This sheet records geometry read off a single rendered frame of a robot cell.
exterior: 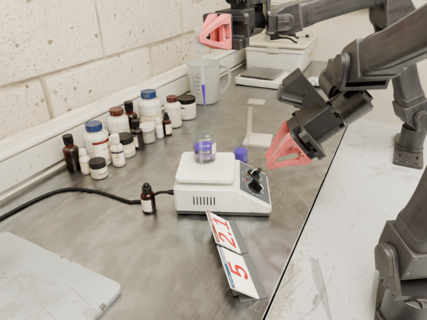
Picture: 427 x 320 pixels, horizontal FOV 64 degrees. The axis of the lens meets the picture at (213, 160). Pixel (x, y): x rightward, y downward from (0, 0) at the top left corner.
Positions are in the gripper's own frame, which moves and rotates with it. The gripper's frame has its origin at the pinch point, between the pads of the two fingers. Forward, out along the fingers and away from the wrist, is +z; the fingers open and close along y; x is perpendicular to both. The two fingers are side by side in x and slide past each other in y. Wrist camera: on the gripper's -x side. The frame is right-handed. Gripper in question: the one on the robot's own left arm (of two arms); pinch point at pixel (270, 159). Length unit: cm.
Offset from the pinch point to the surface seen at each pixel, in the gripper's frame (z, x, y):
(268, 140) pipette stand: 6.2, 11.3, -34.1
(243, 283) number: 10.9, 4.8, 20.4
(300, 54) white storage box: -14, 18, -108
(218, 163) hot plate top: 10.7, -3.4, -5.9
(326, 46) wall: -27, 32, -140
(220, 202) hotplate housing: 13.5, 0.7, 1.3
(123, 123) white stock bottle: 33.5, -21.0, -30.5
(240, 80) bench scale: 12, 5, -92
